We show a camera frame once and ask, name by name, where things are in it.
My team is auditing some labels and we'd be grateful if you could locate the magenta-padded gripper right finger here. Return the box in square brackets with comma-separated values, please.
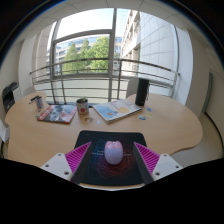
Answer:
[132, 142, 184, 186]

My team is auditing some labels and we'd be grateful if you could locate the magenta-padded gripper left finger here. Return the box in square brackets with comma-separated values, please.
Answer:
[39, 142, 93, 186]

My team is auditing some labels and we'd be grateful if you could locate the lilac and pink computer mouse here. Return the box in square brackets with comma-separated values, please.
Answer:
[104, 140, 124, 166]

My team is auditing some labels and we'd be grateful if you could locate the black printed mouse pad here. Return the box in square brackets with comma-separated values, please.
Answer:
[73, 129, 149, 187]

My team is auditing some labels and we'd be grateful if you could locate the red magazine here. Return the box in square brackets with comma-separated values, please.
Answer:
[36, 104, 78, 125]

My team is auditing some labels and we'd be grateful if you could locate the white can with plant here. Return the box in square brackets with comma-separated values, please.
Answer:
[75, 96, 90, 116]

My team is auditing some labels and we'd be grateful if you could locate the light blue magazine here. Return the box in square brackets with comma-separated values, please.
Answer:
[92, 98, 143, 124]

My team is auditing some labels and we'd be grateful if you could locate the black cylindrical speaker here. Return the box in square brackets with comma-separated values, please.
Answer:
[134, 77, 151, 107]

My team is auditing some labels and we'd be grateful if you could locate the black printer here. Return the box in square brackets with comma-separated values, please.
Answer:
[1, 81, 20, 114]

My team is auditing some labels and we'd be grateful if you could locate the grey metal balcony railing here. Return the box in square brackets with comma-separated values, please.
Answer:
[29, 57, 181, 104]

